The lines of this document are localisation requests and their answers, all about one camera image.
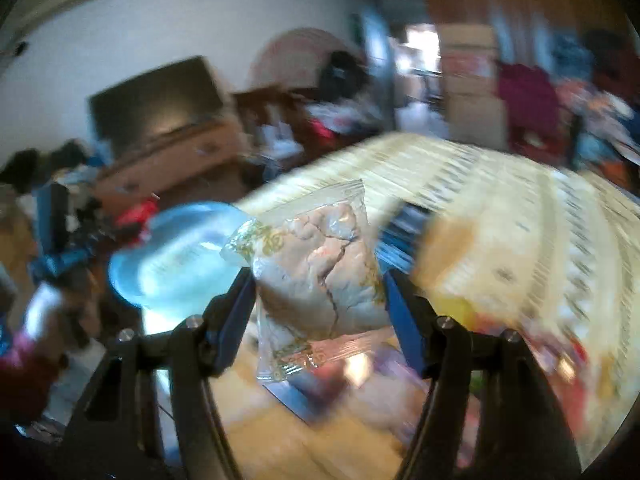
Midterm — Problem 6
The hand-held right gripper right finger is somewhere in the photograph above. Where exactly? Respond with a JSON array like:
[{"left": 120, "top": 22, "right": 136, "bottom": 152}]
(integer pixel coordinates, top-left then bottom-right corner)
[{"left": 381, "top": 269, "right": 584, "bottom": 480}]

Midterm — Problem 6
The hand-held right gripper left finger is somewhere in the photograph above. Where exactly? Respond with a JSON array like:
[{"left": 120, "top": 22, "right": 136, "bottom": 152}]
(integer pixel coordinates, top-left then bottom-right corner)
[{"left": 62, "top": 266, "right": 259, "bottom": 480}]

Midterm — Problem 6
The glass bowl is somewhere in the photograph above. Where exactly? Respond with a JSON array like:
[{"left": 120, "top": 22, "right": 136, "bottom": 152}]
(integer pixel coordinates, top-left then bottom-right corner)
[{"left": 107, "top": 201, "right": 261, "bottom": 336}]

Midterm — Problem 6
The clear pastry packet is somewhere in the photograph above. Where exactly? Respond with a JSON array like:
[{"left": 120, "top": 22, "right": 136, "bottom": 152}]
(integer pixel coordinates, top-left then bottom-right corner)
[{"left": 220, "top": 179, "right": 396, "bottom": 383}]

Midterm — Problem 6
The black cardboard box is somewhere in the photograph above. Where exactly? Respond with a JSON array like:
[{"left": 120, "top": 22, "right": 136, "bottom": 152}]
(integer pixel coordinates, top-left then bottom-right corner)
[{"left": 375, "top": 205, "right": 436, "bottom": 281}]

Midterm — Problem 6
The wooden dresser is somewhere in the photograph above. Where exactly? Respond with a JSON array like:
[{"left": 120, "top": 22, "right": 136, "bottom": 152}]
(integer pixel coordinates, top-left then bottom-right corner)
[{"left": 92, "top": 120, "right": 246, "bottom": 211}]

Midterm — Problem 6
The yellow patterned blanket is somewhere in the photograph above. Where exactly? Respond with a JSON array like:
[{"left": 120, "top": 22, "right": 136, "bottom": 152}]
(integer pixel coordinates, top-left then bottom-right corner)
[{"left": 210, "top": 132, "right": 640, "bottom": 480}]

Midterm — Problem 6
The wooden chair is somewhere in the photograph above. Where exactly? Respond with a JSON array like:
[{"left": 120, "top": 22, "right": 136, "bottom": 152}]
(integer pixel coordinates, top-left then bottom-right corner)
[{"left": 232, "top": 87, "right": 321, "bottom": 171}]

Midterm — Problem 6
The black flat television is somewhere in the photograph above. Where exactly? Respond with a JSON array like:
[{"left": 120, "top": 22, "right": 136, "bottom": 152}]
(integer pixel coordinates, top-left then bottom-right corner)
[{"left": 87, "top": 55, "right": 226, "bottom": 161}]

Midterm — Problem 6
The dark red clothing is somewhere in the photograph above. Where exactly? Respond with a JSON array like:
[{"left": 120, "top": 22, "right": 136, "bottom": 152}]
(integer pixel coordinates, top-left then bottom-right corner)
[{"left": 495, "top": 62, "right": 566, "bottom": 156}]

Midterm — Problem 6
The black clothing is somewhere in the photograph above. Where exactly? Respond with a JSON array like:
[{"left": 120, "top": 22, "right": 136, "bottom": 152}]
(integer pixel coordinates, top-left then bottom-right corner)
[{"left": 317, "top": 50, "right": 371, "bottom": 106}]

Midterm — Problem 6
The red-printed cardboard box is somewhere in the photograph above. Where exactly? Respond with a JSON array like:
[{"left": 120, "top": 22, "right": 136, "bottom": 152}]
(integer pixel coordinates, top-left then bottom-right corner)
[{"left": 442, "top": 55, "right": 501, "bottom": 98}]

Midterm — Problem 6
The room door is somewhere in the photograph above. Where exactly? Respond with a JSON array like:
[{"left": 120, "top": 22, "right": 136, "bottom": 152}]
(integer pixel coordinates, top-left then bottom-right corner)
[{"left": 357, "top": 10, "right": 396, "bottom": 131}]

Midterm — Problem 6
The pink round cloth cover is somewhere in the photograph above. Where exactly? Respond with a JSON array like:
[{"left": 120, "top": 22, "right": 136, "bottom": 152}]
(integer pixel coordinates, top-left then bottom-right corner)
[{"left": 245, "top": 27, "right": 351, "bottom": 91}]

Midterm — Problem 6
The pile of clothes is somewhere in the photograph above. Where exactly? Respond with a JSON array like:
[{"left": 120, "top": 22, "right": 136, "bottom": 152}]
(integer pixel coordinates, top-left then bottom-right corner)
[{"left": 550, "top": 30, "right": 640, "bottom": 171}]

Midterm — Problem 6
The small plain cardboard box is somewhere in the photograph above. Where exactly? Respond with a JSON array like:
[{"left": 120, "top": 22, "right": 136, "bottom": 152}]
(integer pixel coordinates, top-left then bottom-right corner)
[{"left": 440, "top": 25, "right": 496, "bottom": 58}]

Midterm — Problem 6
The brown wooden wardrobe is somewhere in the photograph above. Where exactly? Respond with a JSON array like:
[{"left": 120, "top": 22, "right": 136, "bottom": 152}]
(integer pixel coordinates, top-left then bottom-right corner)
[{"left": 415, "top": 0, "right": 636, "bottom": 61}]

